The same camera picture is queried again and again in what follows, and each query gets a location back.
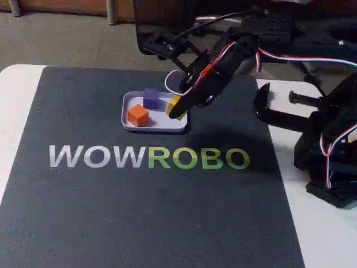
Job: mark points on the yellow wooden block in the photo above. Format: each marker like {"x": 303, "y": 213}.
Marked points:
{"x": 173, "y": 104}

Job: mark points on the purple wooden block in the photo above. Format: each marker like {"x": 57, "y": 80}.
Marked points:
{"x": 150, "y": 98}

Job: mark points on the orange wooden block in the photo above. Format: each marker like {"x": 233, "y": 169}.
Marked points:
{"x": 138, "y": 115}

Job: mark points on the white rectangular tray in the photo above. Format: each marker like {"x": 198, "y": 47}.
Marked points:
{"x": 159, "y": 123}

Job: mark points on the black table clamp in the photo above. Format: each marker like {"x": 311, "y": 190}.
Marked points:
{"x": 279, "y": 115}

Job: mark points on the dark brown cabinet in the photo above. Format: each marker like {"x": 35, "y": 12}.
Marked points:
{"x": 159, "y": 14}

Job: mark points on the grey metal leg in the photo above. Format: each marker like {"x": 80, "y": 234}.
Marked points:
{"x": 111, "y": 12}
{"x": 14, "y": 7}

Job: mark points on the dark mat with WOWROBO print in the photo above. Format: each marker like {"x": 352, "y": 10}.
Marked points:
{"x": 111, "y": 217}

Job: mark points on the brown wooden board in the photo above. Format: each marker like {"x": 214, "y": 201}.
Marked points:
{"x": 55, "y": 5}

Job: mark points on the black camera mount box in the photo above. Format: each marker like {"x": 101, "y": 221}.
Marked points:
{"x": 167, "y": 46}

